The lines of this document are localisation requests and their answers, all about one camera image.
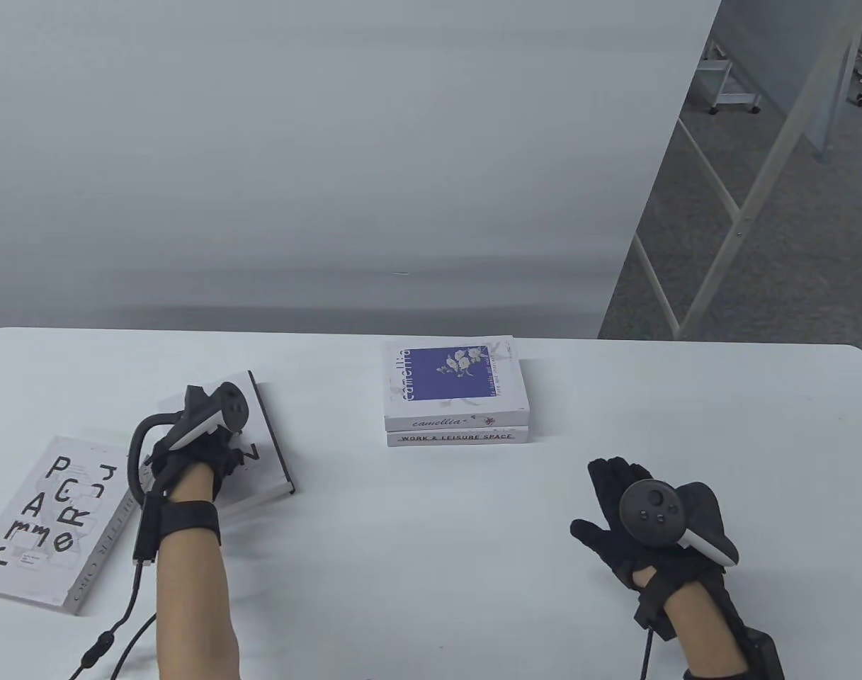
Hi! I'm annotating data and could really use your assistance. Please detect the grey partition panel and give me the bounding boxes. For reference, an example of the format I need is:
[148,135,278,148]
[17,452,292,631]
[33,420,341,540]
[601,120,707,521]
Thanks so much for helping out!
[721,0,862,162]

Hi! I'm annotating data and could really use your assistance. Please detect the white book small text lines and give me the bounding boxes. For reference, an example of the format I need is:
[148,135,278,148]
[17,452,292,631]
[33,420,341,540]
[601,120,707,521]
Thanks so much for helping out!
[386,427,532,447]

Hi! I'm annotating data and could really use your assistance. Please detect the black cable with inline box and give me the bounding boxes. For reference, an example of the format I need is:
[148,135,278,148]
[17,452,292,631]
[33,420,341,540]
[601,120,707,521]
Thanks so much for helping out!
[68,560,148,680]

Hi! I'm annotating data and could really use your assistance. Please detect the black wrist strap with box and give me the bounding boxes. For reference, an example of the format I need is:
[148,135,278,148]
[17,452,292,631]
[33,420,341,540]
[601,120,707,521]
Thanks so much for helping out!
[139,491,224,566]
[686,627,787,680]

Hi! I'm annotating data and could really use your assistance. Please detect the black and white controller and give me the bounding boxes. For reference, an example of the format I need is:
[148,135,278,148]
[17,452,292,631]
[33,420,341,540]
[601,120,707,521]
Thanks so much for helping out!
[618,480,739,566]
[128,382,249,497]

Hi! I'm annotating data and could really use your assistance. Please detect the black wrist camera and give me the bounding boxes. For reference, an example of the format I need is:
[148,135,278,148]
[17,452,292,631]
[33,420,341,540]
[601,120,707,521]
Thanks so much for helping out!
[635,572,676,640]

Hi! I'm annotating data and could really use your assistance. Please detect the white book jumbled black letters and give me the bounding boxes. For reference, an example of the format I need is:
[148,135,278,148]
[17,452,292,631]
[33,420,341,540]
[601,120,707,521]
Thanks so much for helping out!
[0,434,152,616]

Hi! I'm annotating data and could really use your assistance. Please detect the white book black spine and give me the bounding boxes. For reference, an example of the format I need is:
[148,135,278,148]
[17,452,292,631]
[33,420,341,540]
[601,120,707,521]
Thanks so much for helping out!
[147,370,295,511]

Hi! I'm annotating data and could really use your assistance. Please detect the white backdrop board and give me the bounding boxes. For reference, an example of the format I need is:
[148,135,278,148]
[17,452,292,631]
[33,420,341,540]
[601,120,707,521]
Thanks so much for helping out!
[0,0,723,339]

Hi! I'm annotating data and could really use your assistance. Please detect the white book blue floral cover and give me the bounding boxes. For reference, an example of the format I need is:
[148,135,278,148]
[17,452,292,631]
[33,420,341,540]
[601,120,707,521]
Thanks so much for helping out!
[383,335,531,431]

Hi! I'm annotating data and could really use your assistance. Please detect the person's left forearm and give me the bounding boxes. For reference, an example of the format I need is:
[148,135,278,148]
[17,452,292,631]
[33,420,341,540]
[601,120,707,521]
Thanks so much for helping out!
[153,471,242,680]

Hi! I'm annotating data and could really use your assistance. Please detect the person's left hand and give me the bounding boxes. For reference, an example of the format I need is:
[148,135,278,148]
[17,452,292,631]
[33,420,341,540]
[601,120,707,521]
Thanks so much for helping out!
[142,424,252,512]

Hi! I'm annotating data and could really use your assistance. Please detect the person's right hand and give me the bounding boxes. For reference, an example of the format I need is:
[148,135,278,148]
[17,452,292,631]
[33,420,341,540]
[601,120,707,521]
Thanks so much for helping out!
[570,457,741,624]

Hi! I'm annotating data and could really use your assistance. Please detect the white metal support frame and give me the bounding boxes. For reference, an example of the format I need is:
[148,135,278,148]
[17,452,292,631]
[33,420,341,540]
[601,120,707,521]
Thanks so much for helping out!
[633,0,862,339]

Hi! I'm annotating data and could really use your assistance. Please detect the white wheeled cart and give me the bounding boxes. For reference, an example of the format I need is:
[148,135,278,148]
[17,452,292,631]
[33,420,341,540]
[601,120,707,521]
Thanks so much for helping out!
[696,42,763,115]

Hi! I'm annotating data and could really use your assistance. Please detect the person's right forearm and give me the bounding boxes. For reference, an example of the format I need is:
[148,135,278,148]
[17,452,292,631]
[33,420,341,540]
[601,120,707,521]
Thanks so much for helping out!
[661,567,786,680]

